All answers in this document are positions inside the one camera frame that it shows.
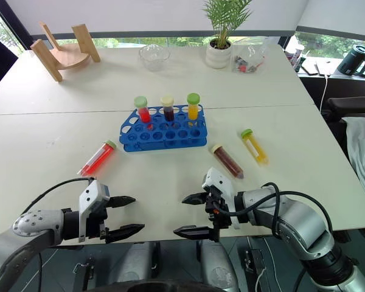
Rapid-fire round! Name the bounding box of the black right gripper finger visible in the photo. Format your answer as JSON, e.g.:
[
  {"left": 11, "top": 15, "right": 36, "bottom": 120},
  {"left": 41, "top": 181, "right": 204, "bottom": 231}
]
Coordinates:
[
  {"left": 181, "top": 192, "right": 208, "bottom": 206},
  {"left": 173, "top": 225, "right": 216, "bottom": 242}
]

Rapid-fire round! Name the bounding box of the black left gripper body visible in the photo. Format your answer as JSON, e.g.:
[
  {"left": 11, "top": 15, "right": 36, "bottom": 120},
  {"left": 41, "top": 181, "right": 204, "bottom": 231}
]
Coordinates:
[{"left": 85, "top": 201, "right": 111, "bottom": 244}]

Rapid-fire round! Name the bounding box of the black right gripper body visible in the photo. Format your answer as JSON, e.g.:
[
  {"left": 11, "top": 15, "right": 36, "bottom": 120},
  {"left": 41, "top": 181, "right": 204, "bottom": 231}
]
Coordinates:
[{"left": 204, "top": 186, "right": 232, "bottom": 243}]

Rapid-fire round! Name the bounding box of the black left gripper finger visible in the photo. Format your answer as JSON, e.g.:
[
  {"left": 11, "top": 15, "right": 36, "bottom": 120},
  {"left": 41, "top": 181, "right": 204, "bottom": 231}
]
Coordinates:
[
  {"left": 108, "top": 196, "right": 136, "bottom": 209},
  {"left": 104, "top": 223, "right": 145, "bottom": 244}
]

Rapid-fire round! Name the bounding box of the blue test tube rack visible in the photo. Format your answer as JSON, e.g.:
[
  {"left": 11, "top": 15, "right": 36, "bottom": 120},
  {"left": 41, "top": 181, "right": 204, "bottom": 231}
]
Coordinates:
[{"left": 119, "top": 104, "right": 208, "bottom": 153}]

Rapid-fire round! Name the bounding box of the silver robot left leg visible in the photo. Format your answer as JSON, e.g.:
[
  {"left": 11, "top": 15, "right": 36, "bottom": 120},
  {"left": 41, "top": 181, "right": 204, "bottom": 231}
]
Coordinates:
[{"left": 114, "top": 242, "right": 155, "bottom": 287}]

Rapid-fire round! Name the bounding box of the silver robot leg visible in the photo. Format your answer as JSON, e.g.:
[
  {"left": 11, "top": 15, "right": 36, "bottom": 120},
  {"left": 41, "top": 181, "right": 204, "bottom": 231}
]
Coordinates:
[
  {"left": 114, "top": 242, "right": 155, "bottom": 287},
  {"left": 200, "top": 242, "right": 240, "bottom": 292}
]

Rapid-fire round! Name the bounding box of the silver robot right leg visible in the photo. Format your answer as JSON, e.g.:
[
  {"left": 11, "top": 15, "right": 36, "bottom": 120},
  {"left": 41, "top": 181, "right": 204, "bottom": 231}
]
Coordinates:
[{"left": 200, "top": 242, "right": 240, "bottom": 292}]

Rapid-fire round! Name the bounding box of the clear glass bowl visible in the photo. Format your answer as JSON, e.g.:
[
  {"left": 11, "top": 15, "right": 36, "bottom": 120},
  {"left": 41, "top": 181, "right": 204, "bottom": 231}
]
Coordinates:
[{"left": 138, "top": 44, "right": 170, "bottom": 72}]

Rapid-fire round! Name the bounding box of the clear plastic bag with parts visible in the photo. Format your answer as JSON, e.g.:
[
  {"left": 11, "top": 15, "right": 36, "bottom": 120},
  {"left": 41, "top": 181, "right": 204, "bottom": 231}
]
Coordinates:
[{"left": 231, "top": 36, "right": 272, "bottom": 75}]

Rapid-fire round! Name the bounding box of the white cloth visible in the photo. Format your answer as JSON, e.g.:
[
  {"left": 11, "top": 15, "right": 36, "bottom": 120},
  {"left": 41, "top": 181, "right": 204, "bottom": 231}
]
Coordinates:
[{"left": 342, "top": 116, "right": 365, "bottom": 210}]

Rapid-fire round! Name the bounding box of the wooden stand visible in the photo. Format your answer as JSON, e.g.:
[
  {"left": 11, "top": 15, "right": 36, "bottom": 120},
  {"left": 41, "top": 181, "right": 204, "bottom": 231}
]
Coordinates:
[{"left": 30, "top": 21, "right": 102, "bottom": 83}]

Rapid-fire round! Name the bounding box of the black office chair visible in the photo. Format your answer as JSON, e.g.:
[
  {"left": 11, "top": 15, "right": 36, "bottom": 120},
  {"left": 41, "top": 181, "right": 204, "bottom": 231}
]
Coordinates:
[{"left": 325, "top": 96, "right": 365, "bottom": 159}]

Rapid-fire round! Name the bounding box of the potted green plant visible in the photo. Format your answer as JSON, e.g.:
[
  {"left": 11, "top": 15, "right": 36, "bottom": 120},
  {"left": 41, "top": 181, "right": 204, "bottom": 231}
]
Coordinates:
[{"left": 202, "top": 0, "right": 253, "bottom": 69}]

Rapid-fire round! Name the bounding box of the dark green kettle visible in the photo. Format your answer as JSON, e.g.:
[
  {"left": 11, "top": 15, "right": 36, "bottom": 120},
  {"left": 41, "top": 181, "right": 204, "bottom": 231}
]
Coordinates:
[{"left": 336, "top": 44, "right": 365, "bottom": 77}]

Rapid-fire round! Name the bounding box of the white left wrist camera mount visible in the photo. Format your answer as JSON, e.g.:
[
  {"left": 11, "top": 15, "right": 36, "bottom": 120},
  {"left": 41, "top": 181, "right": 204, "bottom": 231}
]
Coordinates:
[{"left": 78, "top": 179, "right": 111, "bottom": 243}]

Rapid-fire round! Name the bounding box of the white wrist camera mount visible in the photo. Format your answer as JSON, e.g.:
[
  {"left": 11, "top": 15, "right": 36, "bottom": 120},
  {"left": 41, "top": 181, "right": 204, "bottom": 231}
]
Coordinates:
[
  {"left": 201, "top": 167, "right": 241, "bottom": 229},
  {"left": 78, "top": 179, "right": 111, "bottom": 243}
]

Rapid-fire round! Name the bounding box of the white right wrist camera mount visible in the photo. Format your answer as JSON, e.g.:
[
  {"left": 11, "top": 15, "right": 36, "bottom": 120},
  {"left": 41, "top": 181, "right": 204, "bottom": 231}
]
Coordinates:
[{"left": 201, "top": 167, "right": 241, "bottom": 229}]

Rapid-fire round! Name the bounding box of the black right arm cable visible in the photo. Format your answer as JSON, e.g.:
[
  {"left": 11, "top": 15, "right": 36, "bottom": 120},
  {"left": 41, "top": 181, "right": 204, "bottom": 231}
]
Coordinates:
[{"left": 211, "top": 181, "right": 335, "bottom": 241}]

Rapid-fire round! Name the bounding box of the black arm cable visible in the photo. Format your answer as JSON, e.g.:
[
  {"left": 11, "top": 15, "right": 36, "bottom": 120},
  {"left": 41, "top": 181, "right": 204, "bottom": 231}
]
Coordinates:
[
  {"left": 21, "top": 177, "right": 95, "bottom": 215},
  {"left": 211, "top": 181, "right": 335, "bottom": 241}
]

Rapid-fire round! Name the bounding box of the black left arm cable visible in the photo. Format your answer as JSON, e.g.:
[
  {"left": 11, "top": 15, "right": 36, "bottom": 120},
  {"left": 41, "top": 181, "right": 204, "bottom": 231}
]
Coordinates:
[{"left": 21, "top": 177, "right": 95, "bottom": 215}]

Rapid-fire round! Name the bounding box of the white cable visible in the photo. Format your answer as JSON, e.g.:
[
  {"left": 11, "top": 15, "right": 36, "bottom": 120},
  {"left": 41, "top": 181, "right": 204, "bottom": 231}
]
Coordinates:
[{"left": 319, "top": 74, "right": 329, "bottom": 114}]

